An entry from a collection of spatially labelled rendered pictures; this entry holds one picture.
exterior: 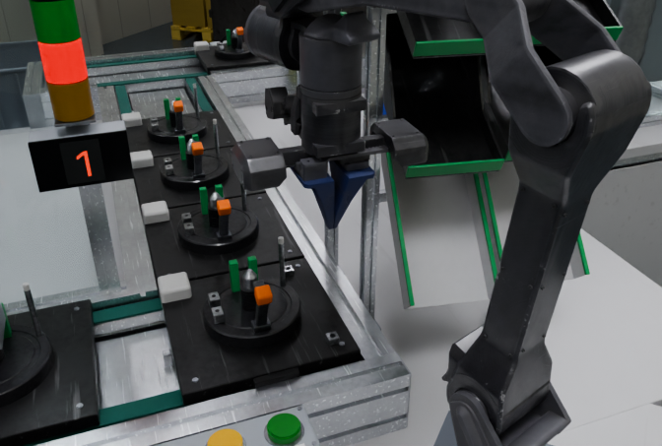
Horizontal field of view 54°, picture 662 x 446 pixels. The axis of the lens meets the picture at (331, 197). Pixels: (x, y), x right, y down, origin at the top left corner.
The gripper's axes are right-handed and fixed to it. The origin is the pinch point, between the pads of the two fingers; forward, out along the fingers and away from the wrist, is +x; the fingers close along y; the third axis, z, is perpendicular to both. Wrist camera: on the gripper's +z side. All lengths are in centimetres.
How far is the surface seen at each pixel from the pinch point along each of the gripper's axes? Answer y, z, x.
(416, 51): -15.2, 12.6, -10.2
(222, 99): -10, 114, 29
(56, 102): 25.7, 29.9, -3.2
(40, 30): 25.7, 29.9, -12.3
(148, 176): 14, 71, 29
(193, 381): 15.3, 9.1, 28.3
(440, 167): -19.3, 11.6, 5.1
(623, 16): -108, 78, 7
